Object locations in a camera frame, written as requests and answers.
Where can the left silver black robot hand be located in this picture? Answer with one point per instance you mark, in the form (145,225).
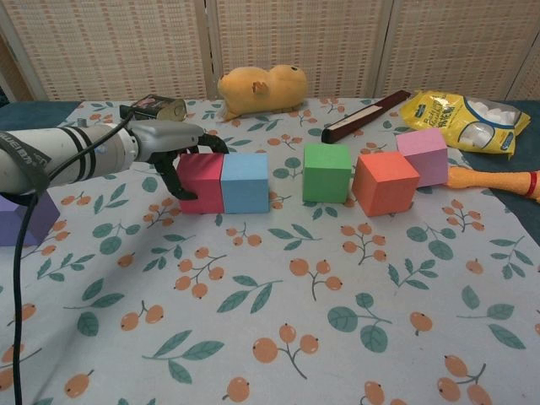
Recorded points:
(164,137)

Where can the magenta foam cube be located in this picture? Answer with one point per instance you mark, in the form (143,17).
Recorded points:
(202,185)

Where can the purple foam cube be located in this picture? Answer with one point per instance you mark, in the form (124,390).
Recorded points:
(25,223)

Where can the green foam cube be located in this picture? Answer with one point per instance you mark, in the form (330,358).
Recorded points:
(325,177)

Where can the orange foam cube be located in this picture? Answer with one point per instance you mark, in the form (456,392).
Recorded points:
(379,190)

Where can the pink foam cube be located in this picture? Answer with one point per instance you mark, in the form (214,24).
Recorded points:
(428,152)

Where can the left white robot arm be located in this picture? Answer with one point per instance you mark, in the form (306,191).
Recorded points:
(63,147)

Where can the black luncheon meat tin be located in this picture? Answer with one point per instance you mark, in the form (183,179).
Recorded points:
(156,105)

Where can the light blue foam cube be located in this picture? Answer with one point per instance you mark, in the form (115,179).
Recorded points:
(244,185)

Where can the woven bamboo folding screen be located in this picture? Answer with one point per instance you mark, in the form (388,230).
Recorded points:
(126,46)

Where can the yellow plush toy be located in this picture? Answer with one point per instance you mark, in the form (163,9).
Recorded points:
(261,93)

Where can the floral print tablecloth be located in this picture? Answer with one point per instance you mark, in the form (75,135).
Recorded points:
(270,295)

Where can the dark red folding fan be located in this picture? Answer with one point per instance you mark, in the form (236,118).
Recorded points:
(363,118)

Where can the yellow marshmallow bag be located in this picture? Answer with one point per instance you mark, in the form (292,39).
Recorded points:
(447,118)

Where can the yellow rubber chicken toy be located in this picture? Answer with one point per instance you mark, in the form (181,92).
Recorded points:
(485,179)

